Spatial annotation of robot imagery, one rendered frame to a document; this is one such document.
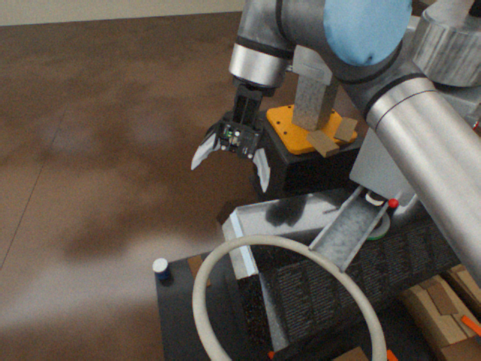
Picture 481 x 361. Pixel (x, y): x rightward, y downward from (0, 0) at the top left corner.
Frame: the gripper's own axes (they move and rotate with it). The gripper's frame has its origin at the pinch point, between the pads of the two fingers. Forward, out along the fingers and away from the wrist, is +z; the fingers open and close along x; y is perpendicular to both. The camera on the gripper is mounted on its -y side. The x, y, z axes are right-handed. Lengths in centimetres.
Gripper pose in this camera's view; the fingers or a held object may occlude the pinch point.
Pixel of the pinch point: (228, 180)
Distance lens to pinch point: 56.8
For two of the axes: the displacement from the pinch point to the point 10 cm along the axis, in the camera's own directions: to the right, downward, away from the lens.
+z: -2.6, 8.4, 4.8
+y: -1.6, 4.6, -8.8
